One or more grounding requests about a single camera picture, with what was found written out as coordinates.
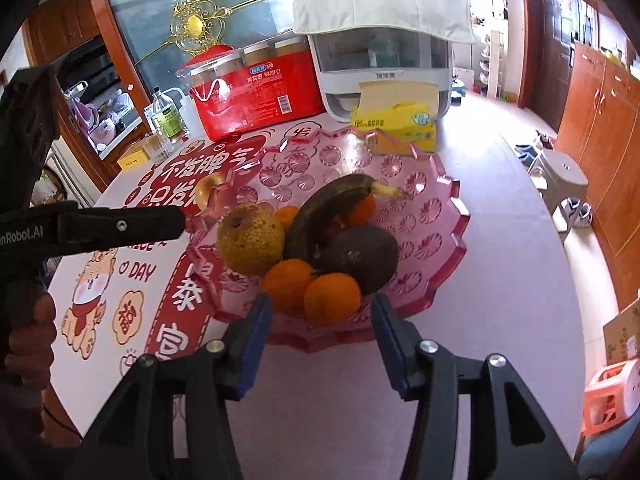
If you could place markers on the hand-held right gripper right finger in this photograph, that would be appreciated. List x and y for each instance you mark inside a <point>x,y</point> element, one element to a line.
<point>390,350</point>

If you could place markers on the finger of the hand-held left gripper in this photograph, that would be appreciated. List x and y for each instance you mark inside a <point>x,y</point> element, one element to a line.
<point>125,227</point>

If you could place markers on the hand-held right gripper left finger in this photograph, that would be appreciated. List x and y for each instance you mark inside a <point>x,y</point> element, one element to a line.
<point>255,350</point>

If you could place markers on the large orange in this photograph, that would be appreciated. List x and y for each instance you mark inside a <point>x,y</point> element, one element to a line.
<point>332,300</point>
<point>287,285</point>

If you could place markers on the dark green avocado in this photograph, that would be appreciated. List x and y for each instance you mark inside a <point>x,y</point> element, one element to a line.
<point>360,257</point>

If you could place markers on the large yellow pear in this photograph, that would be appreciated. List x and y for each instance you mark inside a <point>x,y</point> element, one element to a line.
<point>250,240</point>

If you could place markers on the pink plastic fruit plate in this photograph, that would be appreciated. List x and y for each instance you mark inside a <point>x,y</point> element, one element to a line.
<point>425,220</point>

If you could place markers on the small orange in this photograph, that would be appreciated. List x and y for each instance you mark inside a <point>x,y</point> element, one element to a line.
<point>362,209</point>
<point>287,217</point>

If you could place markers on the overripe dark banana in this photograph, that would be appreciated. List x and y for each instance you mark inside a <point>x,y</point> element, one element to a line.
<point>320,205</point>

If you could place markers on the person's left hand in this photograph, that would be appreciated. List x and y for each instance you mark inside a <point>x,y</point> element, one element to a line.
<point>32,350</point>

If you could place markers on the yellow cardboard box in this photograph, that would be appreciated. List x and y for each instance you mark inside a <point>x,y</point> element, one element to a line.
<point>131,157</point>

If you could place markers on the clear glass cup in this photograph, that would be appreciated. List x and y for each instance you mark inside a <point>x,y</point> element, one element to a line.
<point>159,149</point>

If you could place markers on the wooden sideboard shelf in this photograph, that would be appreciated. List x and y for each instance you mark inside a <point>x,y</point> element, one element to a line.
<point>75,75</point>

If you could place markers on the green label bottle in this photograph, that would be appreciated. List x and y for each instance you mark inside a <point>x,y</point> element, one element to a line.
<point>165,115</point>

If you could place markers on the white plastic jug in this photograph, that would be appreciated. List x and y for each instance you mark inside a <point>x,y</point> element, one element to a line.
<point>192,115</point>

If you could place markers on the red gift box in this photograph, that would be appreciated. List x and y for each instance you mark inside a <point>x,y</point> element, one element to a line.
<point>250,95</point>

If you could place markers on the glass door with gold ornament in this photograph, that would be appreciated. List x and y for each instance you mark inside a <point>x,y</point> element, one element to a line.
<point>165,20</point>

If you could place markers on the pink plastic stool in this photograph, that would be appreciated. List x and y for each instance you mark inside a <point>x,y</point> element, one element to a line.
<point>610,395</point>

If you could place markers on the yellow tissue pack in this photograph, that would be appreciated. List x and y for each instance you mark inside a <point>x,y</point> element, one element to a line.
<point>400,125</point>

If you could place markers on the pair of white sneakers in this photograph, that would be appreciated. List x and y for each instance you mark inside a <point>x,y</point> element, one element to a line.
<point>577,212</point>

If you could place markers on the brown cardboard box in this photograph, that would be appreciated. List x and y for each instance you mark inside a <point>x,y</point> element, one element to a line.
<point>625,335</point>

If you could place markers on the pair of dark shoes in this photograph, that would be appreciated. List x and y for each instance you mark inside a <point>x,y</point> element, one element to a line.
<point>525,154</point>

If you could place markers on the grey plastic stool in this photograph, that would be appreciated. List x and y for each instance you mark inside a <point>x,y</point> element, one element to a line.
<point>562,175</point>

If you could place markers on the white countertop appliance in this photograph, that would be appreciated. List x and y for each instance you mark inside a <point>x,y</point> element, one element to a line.
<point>380,75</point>

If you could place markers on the orange wooden wardrobe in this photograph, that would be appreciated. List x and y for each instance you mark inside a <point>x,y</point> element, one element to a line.
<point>600,160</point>

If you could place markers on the white shoe rack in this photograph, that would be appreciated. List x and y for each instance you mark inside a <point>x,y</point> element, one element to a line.
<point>492,65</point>

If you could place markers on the brown wooden door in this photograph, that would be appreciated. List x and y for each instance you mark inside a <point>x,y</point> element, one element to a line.
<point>542,60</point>

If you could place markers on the white cloth cover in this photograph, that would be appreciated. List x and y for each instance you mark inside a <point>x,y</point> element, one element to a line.
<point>380,5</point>

